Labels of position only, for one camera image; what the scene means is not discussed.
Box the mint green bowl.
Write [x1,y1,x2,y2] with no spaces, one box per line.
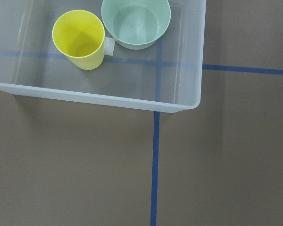
[101,0,171,50]

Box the clear plastic bin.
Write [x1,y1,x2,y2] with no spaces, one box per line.
[0,0,206,113]

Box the yellow plastic cup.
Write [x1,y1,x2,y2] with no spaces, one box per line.
[52,10,105,70]

